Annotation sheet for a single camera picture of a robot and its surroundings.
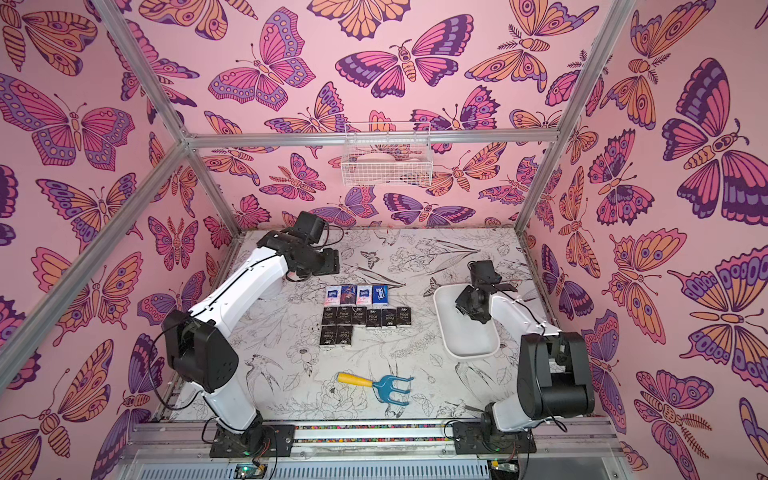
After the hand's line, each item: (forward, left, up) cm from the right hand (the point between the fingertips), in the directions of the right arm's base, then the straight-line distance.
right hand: (460, 303), depth 92 cm
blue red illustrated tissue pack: (+4, +36, -2) cm, 36 cm away
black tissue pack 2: (-2, +31, -4) cm, 32 cm away
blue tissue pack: (+5, +25, -2) cm, 26 cm away
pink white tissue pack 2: (+4, +30, -2) cm, 31 cm away
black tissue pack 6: (-10, +40, -3) cm, 41 cm away
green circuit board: (-43, +54, -7) cm, 70 cm away
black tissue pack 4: (-3, +22, -4) cm, 22 cm away
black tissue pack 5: (-2, +17, -4) cm, 18 cm away
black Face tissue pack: (-3, +41, -4) cm, 41 cm away
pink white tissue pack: (+4, +41, -3) cm, 41 cm away
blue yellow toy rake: (-23, +23, -6) cm, 33 cm away
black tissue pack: (-3, +36, -4) cm, 36 cm away
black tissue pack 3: (-4, +27, -3) cm, 27 cm away
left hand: (+5, +38, +13) cm, 40 cm away
